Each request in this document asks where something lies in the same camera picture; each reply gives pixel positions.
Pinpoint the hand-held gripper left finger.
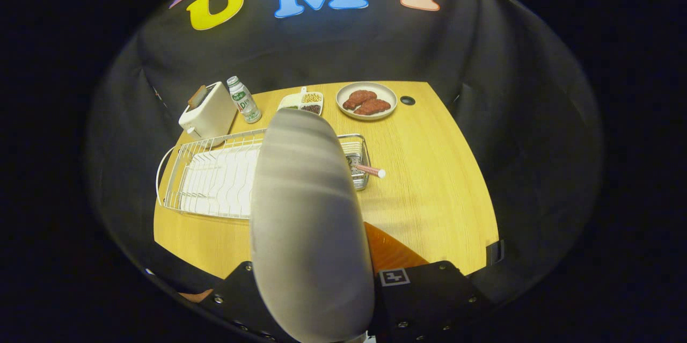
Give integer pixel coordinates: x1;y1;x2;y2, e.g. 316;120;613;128
199;261;293;342

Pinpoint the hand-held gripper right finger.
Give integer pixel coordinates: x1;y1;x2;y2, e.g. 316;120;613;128
364;222;497;343

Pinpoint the beige round plate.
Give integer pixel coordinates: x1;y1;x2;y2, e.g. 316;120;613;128
250;108;375;343

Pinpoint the white wire dish rack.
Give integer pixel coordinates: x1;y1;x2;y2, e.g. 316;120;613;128
156;128;344;220

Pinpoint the metal wire basket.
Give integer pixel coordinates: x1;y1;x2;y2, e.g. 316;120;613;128
337;134;372;192

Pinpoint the beige plate with meat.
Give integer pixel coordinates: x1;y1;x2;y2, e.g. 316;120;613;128
335;82;398;121

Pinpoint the white toaster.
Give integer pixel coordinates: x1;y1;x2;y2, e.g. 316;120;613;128
178;82;238;142

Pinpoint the white green label bottle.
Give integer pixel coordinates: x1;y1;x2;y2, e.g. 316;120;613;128
226;76;262;124

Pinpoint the brown meat patty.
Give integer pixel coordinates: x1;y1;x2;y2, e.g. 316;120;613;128
354;98;392;116
343;90;378;111

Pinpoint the black backdrop cloth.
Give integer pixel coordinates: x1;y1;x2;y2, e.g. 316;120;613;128
83;0;604;306

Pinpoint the brown toast slice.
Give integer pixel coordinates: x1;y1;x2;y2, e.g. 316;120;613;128
188;85;209;108

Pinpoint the white divided bean tray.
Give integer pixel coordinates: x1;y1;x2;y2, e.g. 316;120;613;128
277;86;325;116

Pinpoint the black table edge bracket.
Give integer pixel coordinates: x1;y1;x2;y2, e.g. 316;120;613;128
486;240;505;266

